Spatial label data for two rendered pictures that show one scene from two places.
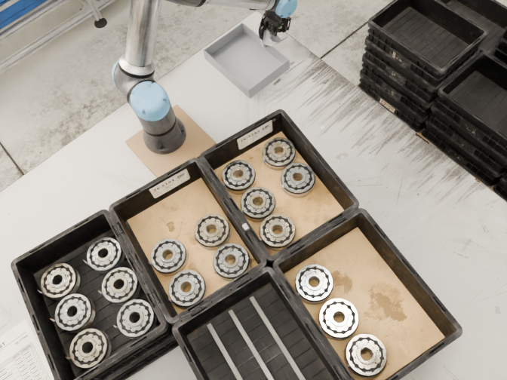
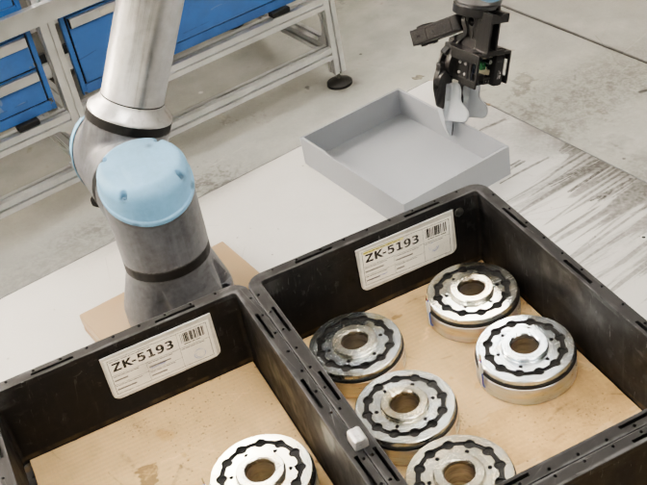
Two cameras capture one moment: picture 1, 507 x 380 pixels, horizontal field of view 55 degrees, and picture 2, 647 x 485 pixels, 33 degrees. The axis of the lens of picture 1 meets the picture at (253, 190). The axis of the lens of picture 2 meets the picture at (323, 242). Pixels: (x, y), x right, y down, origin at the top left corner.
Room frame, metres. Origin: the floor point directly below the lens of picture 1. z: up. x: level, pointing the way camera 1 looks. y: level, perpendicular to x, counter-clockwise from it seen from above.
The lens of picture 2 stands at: (-0.16, 0.00, 1.65)
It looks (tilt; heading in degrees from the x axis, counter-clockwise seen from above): 37 degrees down; 3
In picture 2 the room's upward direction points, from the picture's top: 12 degrees counter-clockwise
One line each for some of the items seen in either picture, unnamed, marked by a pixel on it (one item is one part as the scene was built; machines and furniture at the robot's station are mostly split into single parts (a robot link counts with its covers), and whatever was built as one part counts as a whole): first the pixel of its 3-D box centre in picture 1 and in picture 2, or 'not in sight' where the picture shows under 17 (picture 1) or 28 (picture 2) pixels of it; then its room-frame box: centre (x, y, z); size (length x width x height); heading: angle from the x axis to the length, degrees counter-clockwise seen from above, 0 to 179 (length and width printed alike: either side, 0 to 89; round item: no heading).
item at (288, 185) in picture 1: (297, 177); (525, 348); (0.66, -0.14, 0.86); 0.10 x 0.10 x 0.01
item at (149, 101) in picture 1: (152, 106); (150, 201); (1.01, 0.27, 0.89); 0.13 x 0.12 x 0.14; 23
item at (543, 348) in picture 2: (297, 176); (525, 345); (0.66, -0.14, 0.86); 0.05 x 0.05 x 0.01
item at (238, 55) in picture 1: (246, 59); (402, 155); (1.28, -0.07, 0.73); 0.27 x 0.20 x 0.05; 31
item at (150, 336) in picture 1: (87, 293); not in sight; (0.42, 0.49, 0.92); 0.40 x 0.30 x 0.02; 22
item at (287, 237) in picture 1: (277, 230); (459, 477); (0.51, -0.04, 0.86); 0.10 x 0.10 x 0.01
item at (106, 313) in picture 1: (93, 298); not in sight; (0.42, 0.49, 0.87); 0.40 x 0.30 x 0.11; 22
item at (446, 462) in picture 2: (277, 229); (459, 473); (0.51, -0.04, 0.86); 0.05 x 0.05 x 0.01
